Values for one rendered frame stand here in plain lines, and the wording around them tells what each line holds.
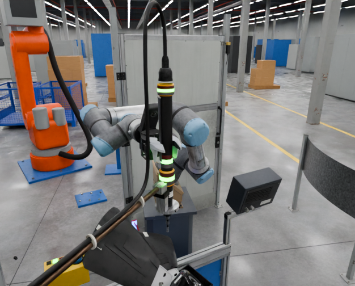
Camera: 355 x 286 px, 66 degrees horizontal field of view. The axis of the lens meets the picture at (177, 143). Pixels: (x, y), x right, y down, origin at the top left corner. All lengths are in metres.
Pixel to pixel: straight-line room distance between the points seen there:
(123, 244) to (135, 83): 1.93
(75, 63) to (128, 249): 8.00
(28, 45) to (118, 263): 4.03
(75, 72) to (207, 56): 6.22
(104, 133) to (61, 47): 10.39
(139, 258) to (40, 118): 3.78
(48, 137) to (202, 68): 2.72
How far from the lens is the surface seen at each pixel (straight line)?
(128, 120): 0.96
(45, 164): 4.74
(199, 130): 1.16
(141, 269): 0.87
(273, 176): 1.60
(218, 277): 1.81
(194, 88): 2.87
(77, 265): 1.29
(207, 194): 3.41
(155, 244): 1.14
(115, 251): 0.83
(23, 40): 4.58
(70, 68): 8.70
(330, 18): 7.52
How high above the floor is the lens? 1.92
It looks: 20 degrees down
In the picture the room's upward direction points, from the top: straight up
